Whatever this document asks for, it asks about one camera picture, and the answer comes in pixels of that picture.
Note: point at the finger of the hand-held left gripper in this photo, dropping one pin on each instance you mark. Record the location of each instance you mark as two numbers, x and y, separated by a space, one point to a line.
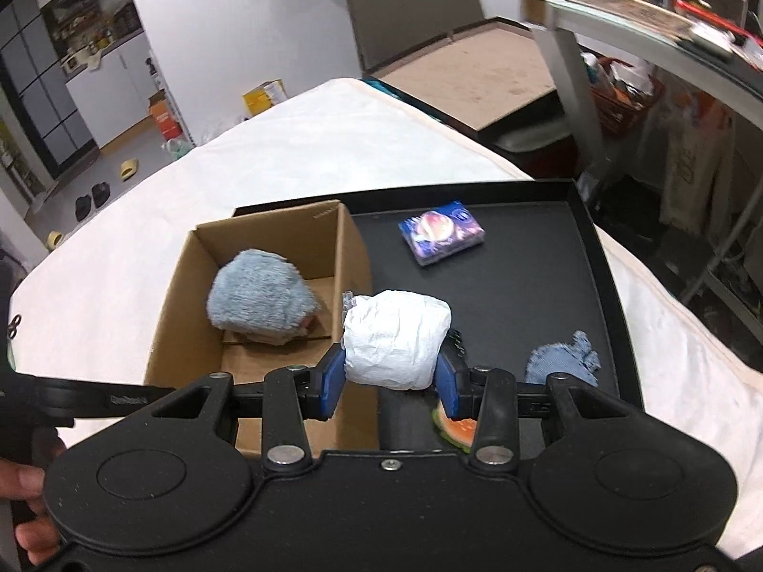
113 400

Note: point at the black slipper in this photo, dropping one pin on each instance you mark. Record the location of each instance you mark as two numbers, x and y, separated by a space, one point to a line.
100 193
82 208

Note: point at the brown cardboard box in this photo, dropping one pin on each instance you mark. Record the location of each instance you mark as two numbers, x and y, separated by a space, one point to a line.
179 322

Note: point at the blue printed tissue packet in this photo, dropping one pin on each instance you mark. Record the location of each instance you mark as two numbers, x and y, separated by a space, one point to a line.
441 229

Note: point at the blue denim cloth piece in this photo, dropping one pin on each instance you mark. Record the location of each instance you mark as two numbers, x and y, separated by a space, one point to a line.
554 358

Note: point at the yellow slipper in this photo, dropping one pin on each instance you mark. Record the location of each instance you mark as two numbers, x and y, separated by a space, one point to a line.
128 169

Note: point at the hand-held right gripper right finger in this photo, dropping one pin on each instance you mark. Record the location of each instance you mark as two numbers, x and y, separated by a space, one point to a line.
447 386

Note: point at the grey upright panel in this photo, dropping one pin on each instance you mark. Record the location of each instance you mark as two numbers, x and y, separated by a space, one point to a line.
411 6

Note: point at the black tray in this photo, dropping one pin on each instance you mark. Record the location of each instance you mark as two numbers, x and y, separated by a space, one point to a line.
536 262

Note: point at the white soft bundle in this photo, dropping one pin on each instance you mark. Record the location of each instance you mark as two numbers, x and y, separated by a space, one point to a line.
393 333

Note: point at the wooden board with black frame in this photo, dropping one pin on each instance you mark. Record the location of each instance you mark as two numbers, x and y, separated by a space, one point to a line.
471 71

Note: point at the wall shelf niche with clutter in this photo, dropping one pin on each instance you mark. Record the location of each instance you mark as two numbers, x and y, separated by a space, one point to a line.
89 18

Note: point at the green plastic bag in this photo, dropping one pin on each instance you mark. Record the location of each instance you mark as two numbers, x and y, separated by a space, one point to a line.
177 149

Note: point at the black scissors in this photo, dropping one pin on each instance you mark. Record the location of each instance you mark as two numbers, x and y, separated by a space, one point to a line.
15 325

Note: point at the orange fruit slice toy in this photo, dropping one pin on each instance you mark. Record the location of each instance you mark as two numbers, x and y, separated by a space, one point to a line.
456 430

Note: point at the black panelled door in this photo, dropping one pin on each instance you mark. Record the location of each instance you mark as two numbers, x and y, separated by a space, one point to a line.
42 83

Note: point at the glass desk with metal legs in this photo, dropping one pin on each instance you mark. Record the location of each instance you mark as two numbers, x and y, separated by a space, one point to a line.
572 65

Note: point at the white cabinet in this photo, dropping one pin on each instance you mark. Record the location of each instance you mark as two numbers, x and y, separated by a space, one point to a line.
125 95

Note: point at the orange box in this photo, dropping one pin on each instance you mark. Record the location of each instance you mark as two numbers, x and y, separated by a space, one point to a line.
167 119

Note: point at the person's left hand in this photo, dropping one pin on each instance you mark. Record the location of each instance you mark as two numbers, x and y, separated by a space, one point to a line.
27 479

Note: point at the brown patterned desk mat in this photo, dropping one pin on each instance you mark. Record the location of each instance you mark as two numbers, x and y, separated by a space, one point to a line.
620 12

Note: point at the beige tote bag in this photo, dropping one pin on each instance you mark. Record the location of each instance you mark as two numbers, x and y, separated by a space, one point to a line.
694 167

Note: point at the black desk mat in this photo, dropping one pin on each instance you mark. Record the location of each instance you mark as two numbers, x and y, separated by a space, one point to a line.
733 71

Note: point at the grey-blue plush toy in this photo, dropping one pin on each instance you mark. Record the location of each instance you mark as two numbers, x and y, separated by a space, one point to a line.
256 292

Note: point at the red basket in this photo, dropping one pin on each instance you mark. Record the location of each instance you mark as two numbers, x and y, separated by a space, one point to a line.
626 107

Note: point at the yellow cardboard box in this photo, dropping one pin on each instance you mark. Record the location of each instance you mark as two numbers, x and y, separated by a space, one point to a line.
262 98

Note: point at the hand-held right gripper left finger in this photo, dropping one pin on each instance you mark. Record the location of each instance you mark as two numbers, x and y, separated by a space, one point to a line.
334 382

